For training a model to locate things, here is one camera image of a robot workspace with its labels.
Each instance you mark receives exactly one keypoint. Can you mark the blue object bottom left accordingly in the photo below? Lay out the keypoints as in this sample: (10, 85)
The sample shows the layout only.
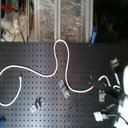
(2, 120)

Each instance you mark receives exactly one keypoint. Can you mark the clear plastic storage bins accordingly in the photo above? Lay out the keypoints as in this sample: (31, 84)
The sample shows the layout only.
(62, 19)

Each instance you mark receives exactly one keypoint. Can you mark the white device with red parts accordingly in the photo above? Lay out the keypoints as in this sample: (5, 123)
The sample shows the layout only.
(15, 20)

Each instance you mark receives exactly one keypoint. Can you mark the grey cable clip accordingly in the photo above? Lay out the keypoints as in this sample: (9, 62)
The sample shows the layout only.
(63, 89)
(102, 96)
(37, 105)

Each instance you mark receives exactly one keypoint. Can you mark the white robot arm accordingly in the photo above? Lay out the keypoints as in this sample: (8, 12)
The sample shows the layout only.
(119, 109)

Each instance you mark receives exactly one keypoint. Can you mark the lower left grey cable clip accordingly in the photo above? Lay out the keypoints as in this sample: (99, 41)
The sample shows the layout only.
(37, 105)

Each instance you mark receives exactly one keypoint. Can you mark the upper grey cable clip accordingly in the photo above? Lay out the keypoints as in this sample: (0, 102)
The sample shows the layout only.
(63, 89)

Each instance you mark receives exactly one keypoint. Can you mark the grey bracket on arm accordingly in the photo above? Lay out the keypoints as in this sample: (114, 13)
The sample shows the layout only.
(114, 63)

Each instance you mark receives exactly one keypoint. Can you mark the right grey cable clip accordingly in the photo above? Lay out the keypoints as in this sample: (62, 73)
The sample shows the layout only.
(102, 96)

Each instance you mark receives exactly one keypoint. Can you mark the blue clamp handle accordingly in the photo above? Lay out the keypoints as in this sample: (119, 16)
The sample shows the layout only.
(94, 34)

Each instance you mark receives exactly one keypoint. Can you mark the black pegboard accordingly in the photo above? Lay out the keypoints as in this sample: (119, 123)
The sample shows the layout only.
(32, 70)

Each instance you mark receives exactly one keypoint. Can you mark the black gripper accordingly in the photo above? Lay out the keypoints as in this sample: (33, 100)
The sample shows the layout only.
(101, 86)

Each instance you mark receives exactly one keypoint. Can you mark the white connector plug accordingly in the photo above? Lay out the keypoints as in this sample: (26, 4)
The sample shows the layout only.
(99, 116)

